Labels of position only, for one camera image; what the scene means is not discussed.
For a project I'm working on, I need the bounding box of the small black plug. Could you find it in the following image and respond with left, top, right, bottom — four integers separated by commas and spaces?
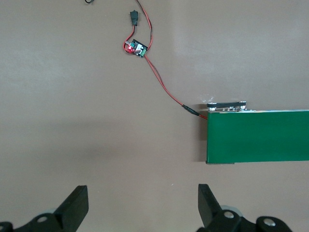
129, 9, 139, 26

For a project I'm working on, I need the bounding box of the green conveyor belt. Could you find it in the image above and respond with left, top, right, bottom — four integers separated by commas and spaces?
205, 100, 309, 165

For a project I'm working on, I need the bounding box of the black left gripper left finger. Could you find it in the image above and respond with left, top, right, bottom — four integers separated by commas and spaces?
0, 185, 89, 232

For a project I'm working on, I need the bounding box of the red black motor wire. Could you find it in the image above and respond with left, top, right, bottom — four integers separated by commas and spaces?
144, 55, 208, 120

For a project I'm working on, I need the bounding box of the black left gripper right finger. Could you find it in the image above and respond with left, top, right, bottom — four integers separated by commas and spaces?
197, 184, 293, 232

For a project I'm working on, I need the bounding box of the red black power lead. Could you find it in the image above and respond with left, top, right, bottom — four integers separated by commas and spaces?
83, 0, 154, 55

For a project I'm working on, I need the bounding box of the small circuit board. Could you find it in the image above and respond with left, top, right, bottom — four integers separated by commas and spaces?
124, 39, 148, 59

